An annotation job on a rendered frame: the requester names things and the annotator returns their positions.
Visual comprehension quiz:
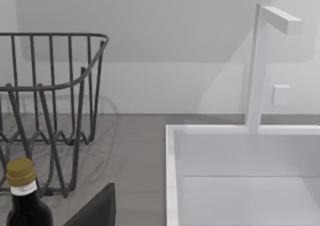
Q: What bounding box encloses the grey wire basket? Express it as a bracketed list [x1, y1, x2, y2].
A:
[0, 33, 110, 199]

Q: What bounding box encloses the dark bottle with gold cap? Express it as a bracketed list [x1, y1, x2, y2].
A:
[5, 158, 54, 226]

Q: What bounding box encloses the white sink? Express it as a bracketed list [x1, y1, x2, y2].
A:
[165, 124, 320, 226]

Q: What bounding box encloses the tall white tap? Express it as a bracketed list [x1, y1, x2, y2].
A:
[245, 3, 304, 135]

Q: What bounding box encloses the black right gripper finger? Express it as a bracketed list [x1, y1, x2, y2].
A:
[63, 182, 116, 226]

